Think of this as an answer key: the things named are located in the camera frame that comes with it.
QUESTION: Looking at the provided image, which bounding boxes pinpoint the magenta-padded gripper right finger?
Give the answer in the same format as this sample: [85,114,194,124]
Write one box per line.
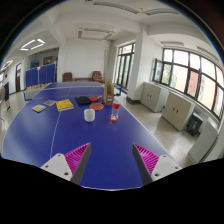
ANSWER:
[131,143,183,186]

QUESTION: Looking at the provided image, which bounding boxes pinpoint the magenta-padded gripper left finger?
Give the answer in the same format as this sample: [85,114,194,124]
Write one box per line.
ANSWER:
[40,142,92,185]

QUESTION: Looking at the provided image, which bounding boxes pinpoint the clear bottle with red label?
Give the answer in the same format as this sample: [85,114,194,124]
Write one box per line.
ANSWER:
[109,95,122,123]

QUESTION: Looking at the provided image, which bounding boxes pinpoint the white two-door cabinet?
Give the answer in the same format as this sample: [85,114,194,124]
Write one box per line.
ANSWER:
[139,81,169,113]
[161,91,196,132]
[186,116,220,164]

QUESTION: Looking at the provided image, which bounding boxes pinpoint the black bin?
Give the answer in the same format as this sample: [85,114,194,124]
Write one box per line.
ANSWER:
[185,112,204,137]

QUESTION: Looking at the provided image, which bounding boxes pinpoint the white mug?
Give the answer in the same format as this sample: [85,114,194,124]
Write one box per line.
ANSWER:
[83,108,96,123]

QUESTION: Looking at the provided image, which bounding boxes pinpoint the small yellow and blue book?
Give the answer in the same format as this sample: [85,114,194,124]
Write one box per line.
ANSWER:
[31,104,48,114]

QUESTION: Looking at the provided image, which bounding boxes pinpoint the large yellow book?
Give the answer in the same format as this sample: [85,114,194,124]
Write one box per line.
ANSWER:
[55,98,75,112]

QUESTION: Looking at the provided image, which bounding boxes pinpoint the grey-brown notebook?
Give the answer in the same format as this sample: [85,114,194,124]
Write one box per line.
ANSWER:
[42,99,58,107]

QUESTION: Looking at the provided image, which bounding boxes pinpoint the red table tennis paddle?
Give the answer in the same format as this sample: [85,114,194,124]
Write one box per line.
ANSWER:
[88,95,103,102]
[89,102,105,111]

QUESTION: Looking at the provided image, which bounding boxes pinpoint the brown armchair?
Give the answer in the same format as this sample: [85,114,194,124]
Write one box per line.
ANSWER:
[61,72,74,83]
[91,70,105,84]

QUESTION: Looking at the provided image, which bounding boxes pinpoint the brown cardboard box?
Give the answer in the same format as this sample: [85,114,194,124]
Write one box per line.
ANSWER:
[103,81,115,107]

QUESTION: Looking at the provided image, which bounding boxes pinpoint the person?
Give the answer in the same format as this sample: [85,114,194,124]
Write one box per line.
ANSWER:
[1,73,12,112]

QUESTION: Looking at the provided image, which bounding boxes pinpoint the blue partition screens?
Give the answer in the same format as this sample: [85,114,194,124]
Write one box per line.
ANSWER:
[25,63,56,88]

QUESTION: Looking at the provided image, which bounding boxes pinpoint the wide black framed window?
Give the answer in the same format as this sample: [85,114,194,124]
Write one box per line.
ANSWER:
[152,48,224,118]

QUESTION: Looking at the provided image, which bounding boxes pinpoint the dark door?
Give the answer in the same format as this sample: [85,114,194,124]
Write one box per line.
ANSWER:
[15,63,22,93]

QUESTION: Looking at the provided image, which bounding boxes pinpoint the tall black framed window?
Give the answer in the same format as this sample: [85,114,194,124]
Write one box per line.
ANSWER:
[114,43,136,91]

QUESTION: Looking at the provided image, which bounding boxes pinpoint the group of ceiling lights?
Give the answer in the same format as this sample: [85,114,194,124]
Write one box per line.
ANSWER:
[0,38,47,73]

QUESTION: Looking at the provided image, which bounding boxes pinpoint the ceiling air conditioner unit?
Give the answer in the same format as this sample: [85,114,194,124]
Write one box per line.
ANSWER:
[77,28,115,42]

